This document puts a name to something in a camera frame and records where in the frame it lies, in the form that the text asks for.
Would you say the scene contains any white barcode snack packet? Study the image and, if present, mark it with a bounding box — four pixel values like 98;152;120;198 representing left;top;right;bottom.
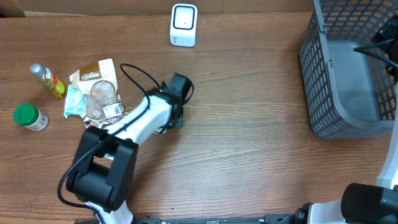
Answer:
83;102;129;128

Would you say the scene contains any brown snack packet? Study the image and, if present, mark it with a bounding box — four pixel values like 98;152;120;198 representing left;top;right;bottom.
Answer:
69;58;118;119

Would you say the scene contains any teal snack bar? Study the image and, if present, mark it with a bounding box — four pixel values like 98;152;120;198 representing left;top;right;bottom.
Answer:
63;85;86;119

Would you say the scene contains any yellow liquid bottle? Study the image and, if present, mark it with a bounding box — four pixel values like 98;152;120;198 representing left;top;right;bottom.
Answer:
30;63;67;99

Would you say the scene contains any green lid jar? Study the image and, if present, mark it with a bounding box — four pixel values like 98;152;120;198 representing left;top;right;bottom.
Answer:
13;103;49;132

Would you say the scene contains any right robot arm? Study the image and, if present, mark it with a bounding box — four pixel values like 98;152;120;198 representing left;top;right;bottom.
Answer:
284;2;397;223

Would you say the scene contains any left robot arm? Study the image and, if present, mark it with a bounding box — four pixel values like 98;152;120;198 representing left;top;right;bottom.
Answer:
59;73;194;223

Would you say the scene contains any white barcode scanner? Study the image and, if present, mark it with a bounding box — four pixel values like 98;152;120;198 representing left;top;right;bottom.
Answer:
170;3;198;47

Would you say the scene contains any grey plastic basket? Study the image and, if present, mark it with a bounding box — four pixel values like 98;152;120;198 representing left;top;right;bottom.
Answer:
299;0;397;139

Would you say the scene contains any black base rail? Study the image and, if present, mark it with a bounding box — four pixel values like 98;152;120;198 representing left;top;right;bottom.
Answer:
74;213;299;224

